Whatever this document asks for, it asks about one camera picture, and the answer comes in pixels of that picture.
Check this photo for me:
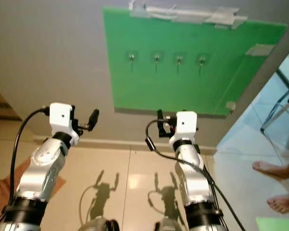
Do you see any small clear tape piece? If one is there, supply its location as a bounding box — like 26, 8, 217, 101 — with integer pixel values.
225, 101, 236, 114

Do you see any robot right leg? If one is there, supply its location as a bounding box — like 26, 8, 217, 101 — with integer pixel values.
154, 219, 184, 231

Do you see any barefoot person in blue shorts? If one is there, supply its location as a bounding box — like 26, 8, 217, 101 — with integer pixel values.
252, 156, 289, 214

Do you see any brown floor towel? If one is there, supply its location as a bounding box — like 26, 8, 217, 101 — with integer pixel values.
0, 156, 67, 224

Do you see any long clear tape strip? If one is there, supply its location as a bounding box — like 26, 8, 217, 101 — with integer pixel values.
129, 0, 248, 29

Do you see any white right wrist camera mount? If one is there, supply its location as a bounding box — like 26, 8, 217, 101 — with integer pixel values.
169, 111, 198, 145

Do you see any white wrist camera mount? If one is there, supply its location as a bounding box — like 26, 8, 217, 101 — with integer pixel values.
49, 103, 79, 145
169, 111, 198, 145

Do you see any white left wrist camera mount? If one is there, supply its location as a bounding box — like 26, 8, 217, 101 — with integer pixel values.
49, 103, 79, 145

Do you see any green wall board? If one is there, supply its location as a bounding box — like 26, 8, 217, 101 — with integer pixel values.
103, 6, 289, 116

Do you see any metal wall hook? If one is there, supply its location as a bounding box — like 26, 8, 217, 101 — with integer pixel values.
197, 53, 208, 76
174, 53, 185, 75
127, 51, 137, 73
152, 51, 162, 74

